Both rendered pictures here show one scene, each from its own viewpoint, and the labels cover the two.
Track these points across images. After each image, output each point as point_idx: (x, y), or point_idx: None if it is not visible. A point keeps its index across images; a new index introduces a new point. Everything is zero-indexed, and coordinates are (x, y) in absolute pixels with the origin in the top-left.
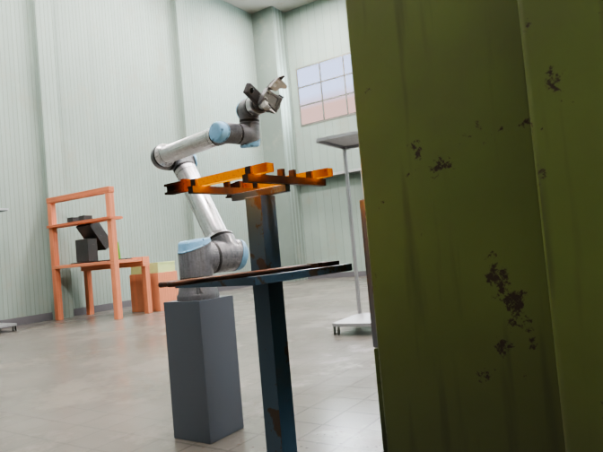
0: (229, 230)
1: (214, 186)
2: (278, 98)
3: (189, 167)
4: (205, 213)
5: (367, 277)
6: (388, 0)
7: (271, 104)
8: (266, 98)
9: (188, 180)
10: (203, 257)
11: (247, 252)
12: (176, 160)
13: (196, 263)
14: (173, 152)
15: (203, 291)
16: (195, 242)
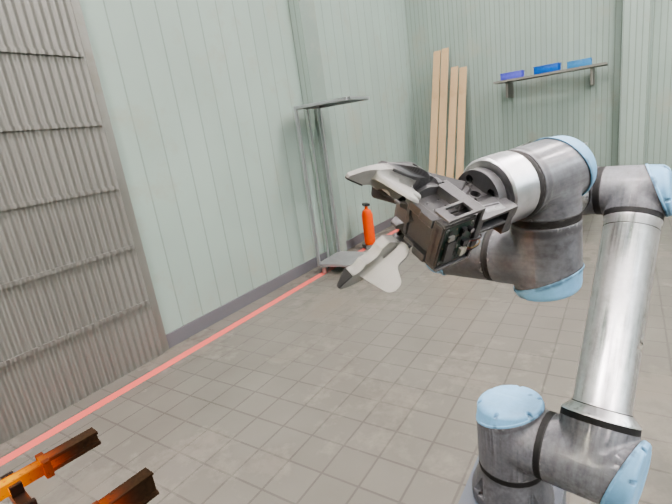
0: (602, 420)
1: (15, 502)
2: (429, 226)
3: (619, 223)
4: (585, 350)
5: None
6: None
7: (412, 246)
8: (393, 224)
9: (29, 464)
10: (492, 446)
11: (621, 496)
12: (600, 202)
13: (482, 446)
14: None
15: (484, 497)
16: (481, 413)
